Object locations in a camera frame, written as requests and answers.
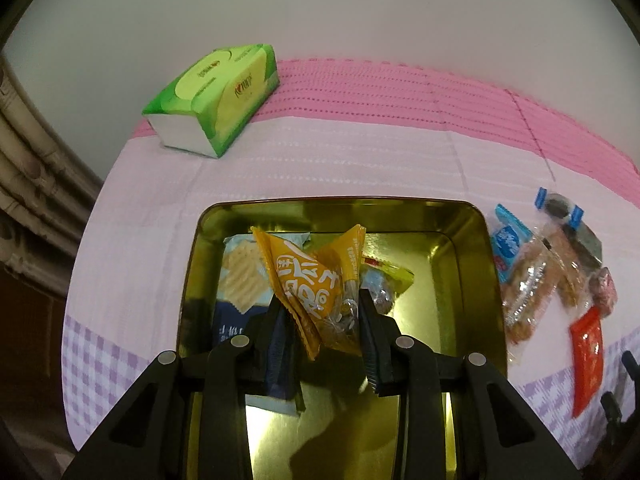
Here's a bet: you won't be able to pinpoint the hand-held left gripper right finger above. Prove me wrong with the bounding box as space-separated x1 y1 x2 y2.
357 287 583 480

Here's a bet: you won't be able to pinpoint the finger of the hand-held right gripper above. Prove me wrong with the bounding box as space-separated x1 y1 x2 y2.
600 350 640 461

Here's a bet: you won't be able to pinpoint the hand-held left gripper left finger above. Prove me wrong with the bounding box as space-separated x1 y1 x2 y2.
62 297 307 480

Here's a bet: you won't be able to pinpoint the yellow snack packet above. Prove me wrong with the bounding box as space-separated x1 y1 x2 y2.
250 224 368 361

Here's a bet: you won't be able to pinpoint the gold metal tin box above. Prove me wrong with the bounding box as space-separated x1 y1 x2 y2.
176 197 510 480

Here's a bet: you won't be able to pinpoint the long clear brown pastry packet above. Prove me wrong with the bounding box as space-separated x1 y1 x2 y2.
500 232 556 366

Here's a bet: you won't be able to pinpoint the orange snack packet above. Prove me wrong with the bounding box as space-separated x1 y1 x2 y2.
569 306 607 420

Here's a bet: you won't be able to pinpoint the small green-wrapped candy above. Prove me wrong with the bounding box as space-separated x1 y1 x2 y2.
360 255 416 318

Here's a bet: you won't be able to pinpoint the blue cracker packet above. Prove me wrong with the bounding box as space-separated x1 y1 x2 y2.
212 234 313 416

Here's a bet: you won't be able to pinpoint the small pink candy packet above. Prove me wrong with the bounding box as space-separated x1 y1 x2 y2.
587 267 619 317

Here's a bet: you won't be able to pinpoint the clear brown biscuit packet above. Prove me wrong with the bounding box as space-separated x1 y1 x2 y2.
540 225 591 308

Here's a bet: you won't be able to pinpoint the small blue snack packet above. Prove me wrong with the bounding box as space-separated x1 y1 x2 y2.
487 203 535 286

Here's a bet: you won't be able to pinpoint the pink checked tablecloth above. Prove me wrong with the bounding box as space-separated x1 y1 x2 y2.
61 57 640 471

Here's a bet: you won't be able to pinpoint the dark cookie packet blue ends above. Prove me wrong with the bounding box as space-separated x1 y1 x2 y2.
534 187 603 268

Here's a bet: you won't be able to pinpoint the green tissue pack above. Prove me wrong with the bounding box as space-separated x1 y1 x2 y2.
141 42 279 160

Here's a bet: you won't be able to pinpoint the rattan furniture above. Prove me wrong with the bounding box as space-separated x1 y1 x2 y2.
0 52 103 271

